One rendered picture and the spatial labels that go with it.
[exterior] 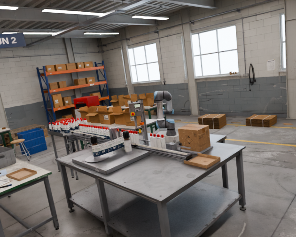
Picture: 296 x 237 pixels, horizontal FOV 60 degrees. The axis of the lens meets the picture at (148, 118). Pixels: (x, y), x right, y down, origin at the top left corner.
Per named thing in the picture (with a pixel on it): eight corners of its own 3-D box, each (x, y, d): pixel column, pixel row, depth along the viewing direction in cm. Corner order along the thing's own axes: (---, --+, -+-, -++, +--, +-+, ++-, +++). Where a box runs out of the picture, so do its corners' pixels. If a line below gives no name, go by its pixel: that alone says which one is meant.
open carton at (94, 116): (86, 124, 621) (83, 109, 614) (99, 120, 655) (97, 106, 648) (96, 124, 597) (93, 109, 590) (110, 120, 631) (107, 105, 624)
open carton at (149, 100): (136, 106, 791) (135, 95, 784) (146, 104, 820) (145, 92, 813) (146, 106, 761) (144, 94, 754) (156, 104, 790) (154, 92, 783)
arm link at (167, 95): (171, 88, 357) (174, 110, 396) (163, 89, 359) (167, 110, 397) (171, 94, 350) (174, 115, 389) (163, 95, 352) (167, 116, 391)
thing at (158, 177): (55, 160, 363) (54, 159, 363) (134, 132, 462) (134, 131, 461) (161, 203, 210) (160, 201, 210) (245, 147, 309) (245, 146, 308)
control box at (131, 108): (129, 115, 360) (128, 102, 356) (142, 114, 362) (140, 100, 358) (130, 117, 350) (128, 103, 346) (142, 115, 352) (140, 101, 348)
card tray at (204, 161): (183, 163, 281) (183, 160, 280) (198, 155, 298) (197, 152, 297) (206, 169, 259) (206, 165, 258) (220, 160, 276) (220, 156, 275)
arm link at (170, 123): (175, 129, 362) (174, 119, 359) (165, 129, 363) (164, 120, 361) (175, 127, 373) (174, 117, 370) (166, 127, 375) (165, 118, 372)
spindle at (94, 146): (92, 158, 323) (88, 136, 318) (98, 155, 329) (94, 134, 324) (96, 159, 317) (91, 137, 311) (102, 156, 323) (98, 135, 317)
